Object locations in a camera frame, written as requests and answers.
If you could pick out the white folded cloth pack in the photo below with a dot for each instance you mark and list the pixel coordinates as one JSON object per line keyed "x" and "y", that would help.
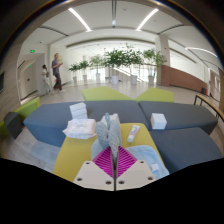
{"x": 80, "y": 128}

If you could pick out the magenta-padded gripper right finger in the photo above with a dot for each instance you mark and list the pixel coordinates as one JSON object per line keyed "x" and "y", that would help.
{"x": 133, "y": 173}

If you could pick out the white stacked tissue box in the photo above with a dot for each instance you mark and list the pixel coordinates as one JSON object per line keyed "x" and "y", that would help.
{"x": 78, "y": 110}

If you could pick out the light blue towel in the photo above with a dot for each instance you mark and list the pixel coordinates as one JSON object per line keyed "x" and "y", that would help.
{"x": 108, "y": 133}

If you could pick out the dark grey cube stool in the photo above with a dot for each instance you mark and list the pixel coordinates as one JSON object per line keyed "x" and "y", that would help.
{"x": 12, "y": 124}

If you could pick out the black wall screen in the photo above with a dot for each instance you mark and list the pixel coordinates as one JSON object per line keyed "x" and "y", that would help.
{"x": 1, "y": 81}

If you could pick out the white tube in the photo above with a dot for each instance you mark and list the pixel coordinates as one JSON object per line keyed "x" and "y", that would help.
{"x": 133, "y": 133}

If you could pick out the green exit sign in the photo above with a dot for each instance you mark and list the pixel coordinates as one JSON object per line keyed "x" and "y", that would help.
{"x": 32, "y": 51}

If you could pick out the wooden bench with black frame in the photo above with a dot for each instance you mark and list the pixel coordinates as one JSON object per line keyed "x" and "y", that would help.
{"x": 208, "y": 99}

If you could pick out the green bench seat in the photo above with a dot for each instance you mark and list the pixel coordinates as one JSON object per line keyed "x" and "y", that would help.
{"x": 26, "y": 108}

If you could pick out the yellow ottoman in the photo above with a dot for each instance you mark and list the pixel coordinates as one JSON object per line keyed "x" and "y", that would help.
{"x": 75, "y": 153}

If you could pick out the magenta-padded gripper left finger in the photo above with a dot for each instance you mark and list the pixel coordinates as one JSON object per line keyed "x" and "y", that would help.
{"x": 95, "y": 173}

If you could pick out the long blue-grey sofa seat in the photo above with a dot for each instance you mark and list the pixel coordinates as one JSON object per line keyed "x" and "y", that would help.
{"x": 46, "y": 123}

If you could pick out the group of ceiling lights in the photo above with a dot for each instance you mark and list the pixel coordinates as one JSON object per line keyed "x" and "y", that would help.
{"x": 80, "y": 19}

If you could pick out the green ottoman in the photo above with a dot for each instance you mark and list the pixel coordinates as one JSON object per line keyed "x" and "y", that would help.
{"x": 105, "y": 94}
{"x": 156, "y": 95}

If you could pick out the small white cube box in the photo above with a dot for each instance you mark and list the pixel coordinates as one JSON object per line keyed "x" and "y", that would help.
{"x": 158, "y": 121}

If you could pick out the group of potted plants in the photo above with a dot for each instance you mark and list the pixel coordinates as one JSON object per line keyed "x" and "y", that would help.
{"x": 116, "y": 58}

